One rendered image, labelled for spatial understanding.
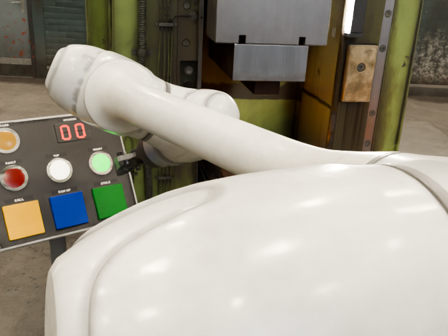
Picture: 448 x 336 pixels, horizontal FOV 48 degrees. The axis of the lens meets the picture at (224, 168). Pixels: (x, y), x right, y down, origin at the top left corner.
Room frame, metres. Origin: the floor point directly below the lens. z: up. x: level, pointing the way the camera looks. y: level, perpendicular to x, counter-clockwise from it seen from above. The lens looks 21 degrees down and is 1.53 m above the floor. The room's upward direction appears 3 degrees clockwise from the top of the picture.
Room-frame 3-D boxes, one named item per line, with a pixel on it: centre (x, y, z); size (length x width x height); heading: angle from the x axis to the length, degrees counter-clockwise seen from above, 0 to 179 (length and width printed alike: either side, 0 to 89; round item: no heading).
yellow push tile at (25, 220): (0.97, 0.43, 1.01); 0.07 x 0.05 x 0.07; 126
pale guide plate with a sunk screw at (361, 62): (1.51, -0.39, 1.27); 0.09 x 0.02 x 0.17; 101
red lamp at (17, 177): (1.01, 0.46, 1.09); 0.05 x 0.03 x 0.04; 101
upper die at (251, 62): (1.53, -0.07, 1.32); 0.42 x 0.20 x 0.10; 11
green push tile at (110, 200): (1.09, 0.27, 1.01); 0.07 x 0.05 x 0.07; 126
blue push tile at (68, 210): (1.03, 0.35, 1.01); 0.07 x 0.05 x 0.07; 126
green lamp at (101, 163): (1.12, 0.30, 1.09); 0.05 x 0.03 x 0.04; 101
